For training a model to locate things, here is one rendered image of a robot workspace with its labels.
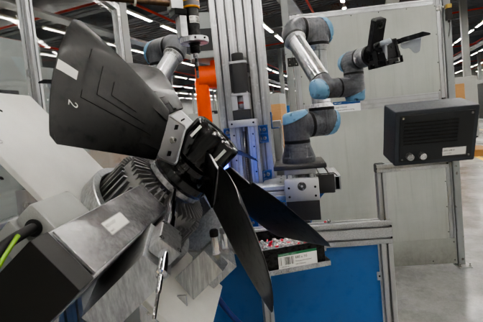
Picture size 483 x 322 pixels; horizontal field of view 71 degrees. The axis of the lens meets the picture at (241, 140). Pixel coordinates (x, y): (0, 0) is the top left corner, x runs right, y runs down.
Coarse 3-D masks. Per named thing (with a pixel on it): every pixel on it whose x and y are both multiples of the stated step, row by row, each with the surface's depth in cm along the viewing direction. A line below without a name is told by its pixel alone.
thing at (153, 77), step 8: (128, 64) 90; (136, 64) 92; (136, 72) 88; (144, 72) 89; (152, 72) 91; (160, 72) 94; (144, 80) 85; (152, 80) 87; (160, 80) 88; (168, 80) 91; (152, 88) 84; (160, 88) 85; (168, 88) 86; (160, 96) 82; (168, 96) 83; (176, 96) 85; (168, 104) 81; (176, 104) 82
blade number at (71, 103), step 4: (68, 96) 47; (68, 100) 47; (72, 100) 48; (76, 100) 48; (68, 104) 47; (72, 104) 48; (76, 104) 48; (80, 104) 49; (68, 108) 47; (72, 108) 48; (76, 108) 48; (80, 108) 49
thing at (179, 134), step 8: (168, 120) 67; (176, 120) 69; (168, 128) 67; (184, 128) 71; (168, 136) 67; (176, 136) 69; (168, 144) 67; (176, 144) 69; (160, 152) 65; (176, 152) 69; (168, 160) 67; (176, 160) 69
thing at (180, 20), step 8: (176, 0) 79; (168, 8) 81; (176, 8) 79; (176, 16) 80; (184, 16) 80; (176, 24) 82; (184, 24) 80; (184, 32) 80; (184, 40) 80; (192, 40) 80; (200, 40) 81
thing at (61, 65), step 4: (60, 60) 48; (60, 64) 48; (64, 64) 48; (60, 68) 48; (64, 68) 48; (68, 68) 49; (72, 68) 49; (64, 72) 48; (68, 72) 48; (72, 72) 49; (76, 72) 50; (72, 76) 49; (76, 76) 50
